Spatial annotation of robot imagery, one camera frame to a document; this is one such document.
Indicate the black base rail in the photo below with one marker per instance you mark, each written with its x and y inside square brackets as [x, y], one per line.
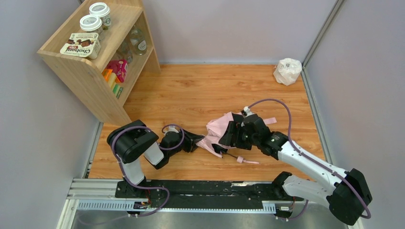
[200, 195]

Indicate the white crumpled plastic bag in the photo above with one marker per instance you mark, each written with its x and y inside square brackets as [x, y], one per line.
[287, 71]

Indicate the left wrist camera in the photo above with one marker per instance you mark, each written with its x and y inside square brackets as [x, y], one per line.
[169, 128]

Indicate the wooden shelf unit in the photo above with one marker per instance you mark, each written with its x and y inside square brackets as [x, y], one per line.
[84, 77]

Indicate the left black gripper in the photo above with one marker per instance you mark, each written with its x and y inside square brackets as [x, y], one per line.
[190, 140]

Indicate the white lidded cup rear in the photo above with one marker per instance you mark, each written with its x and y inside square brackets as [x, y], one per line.
[102, 11]

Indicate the pink folding umbrella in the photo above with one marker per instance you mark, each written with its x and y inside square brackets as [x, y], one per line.
[215, 131]

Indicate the stack of coloured sponges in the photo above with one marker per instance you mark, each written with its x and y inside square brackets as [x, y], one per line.
[113, 82]

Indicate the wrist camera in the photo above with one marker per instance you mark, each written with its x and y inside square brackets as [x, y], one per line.
[169, 128]
[246, 111]

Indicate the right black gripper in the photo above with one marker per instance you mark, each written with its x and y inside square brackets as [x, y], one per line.
[229, 134]

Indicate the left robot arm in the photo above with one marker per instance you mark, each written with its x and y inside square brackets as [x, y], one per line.
[134, 140]

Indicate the pink box on shelf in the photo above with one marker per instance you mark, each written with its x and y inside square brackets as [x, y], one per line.
[119, 67]

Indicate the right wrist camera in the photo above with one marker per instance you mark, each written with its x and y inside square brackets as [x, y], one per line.
[246, 111]

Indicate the Chobani yogurt pack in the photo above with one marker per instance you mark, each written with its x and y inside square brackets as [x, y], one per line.
[84, 45]

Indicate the white lidded cup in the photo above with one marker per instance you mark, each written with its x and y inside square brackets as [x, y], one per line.
[102, 11]
[92, 23]

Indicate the glass jar on shelf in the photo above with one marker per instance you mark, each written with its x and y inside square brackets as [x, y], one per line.
[138, 41]

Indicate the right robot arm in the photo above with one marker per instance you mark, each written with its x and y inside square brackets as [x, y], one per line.
[345, 193]

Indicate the white lidded cup front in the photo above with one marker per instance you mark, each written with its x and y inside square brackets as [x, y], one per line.
[92, 23]

